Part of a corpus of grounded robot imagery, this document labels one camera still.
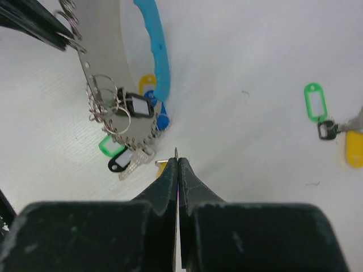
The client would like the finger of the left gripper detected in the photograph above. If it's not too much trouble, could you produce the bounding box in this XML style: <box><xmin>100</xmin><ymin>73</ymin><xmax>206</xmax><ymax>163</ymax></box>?
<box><xmin>1</xmin><ymin>0</ymin><xmax>74</xmax><ymax>51</ymax></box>

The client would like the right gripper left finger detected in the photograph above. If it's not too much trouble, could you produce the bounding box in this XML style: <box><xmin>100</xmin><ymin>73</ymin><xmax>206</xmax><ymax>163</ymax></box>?
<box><xmin>129</xmin><ymin>158</ymin><xmax>178</xmax><ymax>269</ymax></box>

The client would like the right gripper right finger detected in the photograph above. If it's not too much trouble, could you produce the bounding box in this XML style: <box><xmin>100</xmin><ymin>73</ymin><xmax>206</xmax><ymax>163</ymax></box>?
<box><xmin>178</xmin><ymin>158</ymin><xmax>224</xmax><ymax>269</ymax></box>

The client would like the yellow key tag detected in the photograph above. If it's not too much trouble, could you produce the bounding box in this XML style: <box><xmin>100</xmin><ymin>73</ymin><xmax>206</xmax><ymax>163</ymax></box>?
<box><xmin>345</xmin><ymin>131</ymin><xmax>363</xmax><ymax>168</ymax></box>
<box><xmin>155</xmin><ymin>159</ymin><xmax>168</xmax><ymax>178</ymax></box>

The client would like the black key tag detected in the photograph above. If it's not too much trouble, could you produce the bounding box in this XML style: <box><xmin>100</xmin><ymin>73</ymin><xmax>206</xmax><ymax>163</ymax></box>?
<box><xmin>117</xmin><ymin>88</ymin><xmax>154</xmax><ymax>118</ymax></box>

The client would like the blue key fob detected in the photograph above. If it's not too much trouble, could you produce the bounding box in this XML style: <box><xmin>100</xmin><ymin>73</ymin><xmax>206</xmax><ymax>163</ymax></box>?
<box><xmin>143</xmin><ymin>90</ymin><xmax>170</xmax><ymax>131</ymax></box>

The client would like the green key tag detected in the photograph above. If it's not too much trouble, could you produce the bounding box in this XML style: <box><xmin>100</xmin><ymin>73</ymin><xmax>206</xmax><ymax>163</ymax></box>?
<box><xmin>304</xmin><ymin>83</ymin><xmax>328</xmax><ymax>123</ymax></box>

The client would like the silver key on yellow tag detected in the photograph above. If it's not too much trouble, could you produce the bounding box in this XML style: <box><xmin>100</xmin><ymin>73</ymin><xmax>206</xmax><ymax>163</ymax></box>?
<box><xmin>338</xmin><ymin>108</ymin><xmax>363</xmax><ymax>132</ymax></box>

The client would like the light blue handle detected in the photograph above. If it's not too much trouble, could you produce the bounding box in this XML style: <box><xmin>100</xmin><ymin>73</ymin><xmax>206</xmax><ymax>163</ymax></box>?
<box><xmin>133</xmin><ymin>0</ymin><xmax>171</xmax><ymax>102</ymax></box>

